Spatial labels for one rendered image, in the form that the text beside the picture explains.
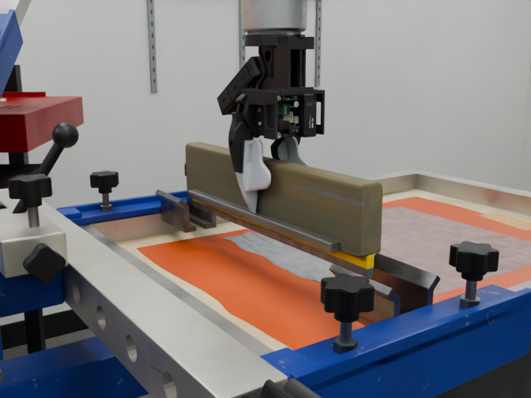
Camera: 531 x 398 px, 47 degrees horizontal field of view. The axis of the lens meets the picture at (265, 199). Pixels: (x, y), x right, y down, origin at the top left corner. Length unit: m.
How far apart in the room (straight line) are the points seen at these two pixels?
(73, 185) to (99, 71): 0.51
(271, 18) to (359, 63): 2.90
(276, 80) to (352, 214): 0.18
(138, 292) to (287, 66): 0.30
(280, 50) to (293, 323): 0.30
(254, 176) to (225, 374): 0.37
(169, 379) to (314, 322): 0.26
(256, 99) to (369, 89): 2.95
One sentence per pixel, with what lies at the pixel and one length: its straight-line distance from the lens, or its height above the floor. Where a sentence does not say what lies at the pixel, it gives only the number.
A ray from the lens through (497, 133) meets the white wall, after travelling 4.63.
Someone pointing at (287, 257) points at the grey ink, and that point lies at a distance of 0.85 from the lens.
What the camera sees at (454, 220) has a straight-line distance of 1.11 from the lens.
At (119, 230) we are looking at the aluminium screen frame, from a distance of 0.97.
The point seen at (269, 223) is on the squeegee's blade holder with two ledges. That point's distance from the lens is 0.72.
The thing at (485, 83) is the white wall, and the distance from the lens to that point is 4.46.
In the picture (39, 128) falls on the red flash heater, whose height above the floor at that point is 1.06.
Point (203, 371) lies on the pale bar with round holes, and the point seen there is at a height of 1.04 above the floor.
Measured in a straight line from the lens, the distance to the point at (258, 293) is 0.75.
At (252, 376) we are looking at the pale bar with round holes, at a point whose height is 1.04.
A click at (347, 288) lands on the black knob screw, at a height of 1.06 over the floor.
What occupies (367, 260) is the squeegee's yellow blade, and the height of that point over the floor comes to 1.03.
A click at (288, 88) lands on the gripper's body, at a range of 0.68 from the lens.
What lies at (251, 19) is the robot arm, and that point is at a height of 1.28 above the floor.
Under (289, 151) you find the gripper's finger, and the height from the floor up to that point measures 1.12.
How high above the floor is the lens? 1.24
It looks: 13 degrees down
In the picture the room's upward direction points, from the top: straight up
